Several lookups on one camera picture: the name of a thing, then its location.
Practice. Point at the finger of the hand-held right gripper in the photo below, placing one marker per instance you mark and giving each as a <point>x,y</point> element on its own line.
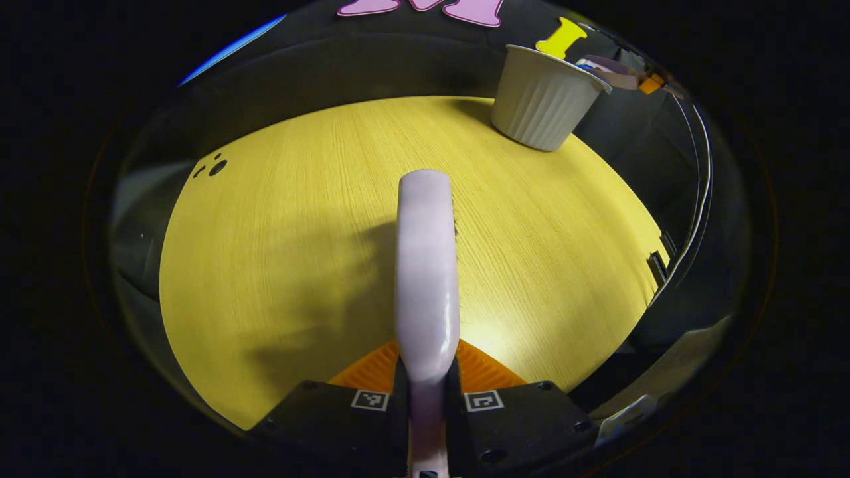
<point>652,83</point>

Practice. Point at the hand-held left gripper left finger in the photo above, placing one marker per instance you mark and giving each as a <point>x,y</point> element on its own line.
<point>332,425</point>

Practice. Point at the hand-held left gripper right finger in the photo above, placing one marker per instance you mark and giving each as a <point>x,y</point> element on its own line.
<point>524,425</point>

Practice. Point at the pink dustpan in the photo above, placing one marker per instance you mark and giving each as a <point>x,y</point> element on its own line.
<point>614,74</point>

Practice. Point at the white ribbed garbage bin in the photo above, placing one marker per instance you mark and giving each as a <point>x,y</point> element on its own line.
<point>538,106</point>

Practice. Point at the small pink broom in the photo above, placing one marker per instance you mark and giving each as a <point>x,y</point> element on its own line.
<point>426,265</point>

